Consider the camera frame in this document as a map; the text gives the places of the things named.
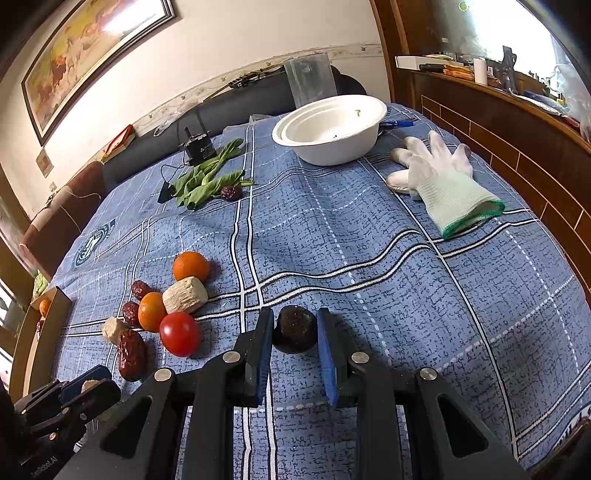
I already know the large white yam piece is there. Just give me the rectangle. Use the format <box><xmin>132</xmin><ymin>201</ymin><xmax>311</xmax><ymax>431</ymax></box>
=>
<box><xmin>162</xmin><ymin>276</ymin><xmax>208</xmax><ymax>316</ymax></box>

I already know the green leafy vegetable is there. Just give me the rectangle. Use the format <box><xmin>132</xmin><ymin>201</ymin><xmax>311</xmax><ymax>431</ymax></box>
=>
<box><xmin>171</xmin><ymin>138</ymin><xmax>254</xmax><ymax>210</ymax></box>

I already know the red flat box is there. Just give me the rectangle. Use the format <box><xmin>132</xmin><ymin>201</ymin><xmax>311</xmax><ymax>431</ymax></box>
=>
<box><xmin>100</xmin><ymin>124</ymin><xmax>136</xmax><ymax>162</ymax></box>

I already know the clear plastic bag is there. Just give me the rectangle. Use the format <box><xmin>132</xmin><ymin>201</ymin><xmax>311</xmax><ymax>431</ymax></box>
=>
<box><xmin>154</xmin><ymin>108</ymin><xmax>190</xmax><ymax>134</ymax></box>

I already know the clear plastic container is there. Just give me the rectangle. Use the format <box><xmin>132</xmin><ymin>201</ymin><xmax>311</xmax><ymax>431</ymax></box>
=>
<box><xmin>283</xmin><ymin>52</ymin><xmax>336</xmax><ymax>110</ymax></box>

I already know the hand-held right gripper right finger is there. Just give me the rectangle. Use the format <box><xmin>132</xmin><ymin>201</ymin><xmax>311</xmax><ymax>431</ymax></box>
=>
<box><xmin>316</xmin><ymin>307</ymin><xmax>532</xmax><ymax>480</ymax></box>

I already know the red tomato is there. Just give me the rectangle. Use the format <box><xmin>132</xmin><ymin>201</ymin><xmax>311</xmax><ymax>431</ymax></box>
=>
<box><xmin>159</xmin><ymin>312</ymin><xmax>202</xmax><ymax>358</ymax></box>

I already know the framed horse painting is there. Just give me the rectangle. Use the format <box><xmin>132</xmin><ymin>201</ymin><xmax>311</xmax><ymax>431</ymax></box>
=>
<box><xmin>21</xmin><ymin>0</ymin><xmax>178</xmax><ymax>146</ymax></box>

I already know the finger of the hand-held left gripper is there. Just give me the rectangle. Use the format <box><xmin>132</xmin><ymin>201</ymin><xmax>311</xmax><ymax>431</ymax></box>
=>
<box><xmin>60</xmin><ymin>364</ymin><xmax>114</xmax><ymax>402</ymax></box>
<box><xmin>69</xmin><ymin>378</ymin><xmax>122</xmax><ymax>423</ymax></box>

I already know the white bowl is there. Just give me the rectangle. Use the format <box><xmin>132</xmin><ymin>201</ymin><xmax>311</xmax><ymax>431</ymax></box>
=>
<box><xmin>271</xmin><ymin>95</ymin><xmax>387</xmax><ymax>166</ymax></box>

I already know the white flat box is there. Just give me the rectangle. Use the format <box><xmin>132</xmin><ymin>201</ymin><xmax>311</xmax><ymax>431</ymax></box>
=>
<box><xmin>396</xmin><ymin>55</ymin><xmax>455</xmax><ymax>71</ymax></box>

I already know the wooden partition counter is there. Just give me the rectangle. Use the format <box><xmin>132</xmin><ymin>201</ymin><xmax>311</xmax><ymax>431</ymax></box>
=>
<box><xmin>369</xmin><ymin>0</ymin><xmax>591</xmax><ymax>319</ymax></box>

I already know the black leather sofa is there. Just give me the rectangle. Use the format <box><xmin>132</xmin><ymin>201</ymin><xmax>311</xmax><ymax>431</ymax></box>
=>
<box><xmin>102</xmin><ymin>65</ymin><xmax>368</xmax><ymax>195</ymax></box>

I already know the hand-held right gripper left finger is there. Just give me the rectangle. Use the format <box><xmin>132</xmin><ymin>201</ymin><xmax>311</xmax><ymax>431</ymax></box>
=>
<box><xmin>54</xmin><ymin>307</ymin><xmax>275</xmax><ymax>480</ymax></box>

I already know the cardboard tray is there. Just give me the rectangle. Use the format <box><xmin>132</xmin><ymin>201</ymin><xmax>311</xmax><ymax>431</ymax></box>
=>
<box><xmin>8</xmin><ymin>286</ymin><xmax>73</xmax><ymax>402</ymax></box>

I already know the white knit glove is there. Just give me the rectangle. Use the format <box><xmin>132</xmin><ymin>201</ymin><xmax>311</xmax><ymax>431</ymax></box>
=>
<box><xmin>404</xmin><ymin>130</ymin><xmax>505</xmax><ymax>240</ymax></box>

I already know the dark stick bundle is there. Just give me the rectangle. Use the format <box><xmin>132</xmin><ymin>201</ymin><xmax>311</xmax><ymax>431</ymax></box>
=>
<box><xmin>228</xmin><ymin>65</ymin><xmax>287</xmax><ymax>88</ymax></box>

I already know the black electronic device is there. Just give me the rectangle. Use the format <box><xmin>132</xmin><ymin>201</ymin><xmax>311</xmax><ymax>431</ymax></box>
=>
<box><xmin>184</xmin><ymin>127</ymin><xmax>216</xmax><ymax>164</ymax></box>

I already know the dark round passion fruit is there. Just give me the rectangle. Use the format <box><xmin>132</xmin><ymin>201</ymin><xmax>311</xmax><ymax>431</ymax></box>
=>
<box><xmin>272</xmin><ymin>305</ymin><xmax>318</xmax><ymax>355</ymax></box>

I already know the brown sofa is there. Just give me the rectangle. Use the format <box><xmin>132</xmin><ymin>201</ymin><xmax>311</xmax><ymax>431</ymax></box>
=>
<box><xmin>21</xmin><ymin>161</ymin><xmax>107</xmax><ymax>278</ymax></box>

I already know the white charger cable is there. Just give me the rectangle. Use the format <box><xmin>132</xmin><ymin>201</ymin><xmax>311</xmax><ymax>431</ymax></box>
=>
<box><xmin>46</xmin><ymin>185</ymin><xmax>100</xmax><ymax>232</ymax></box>

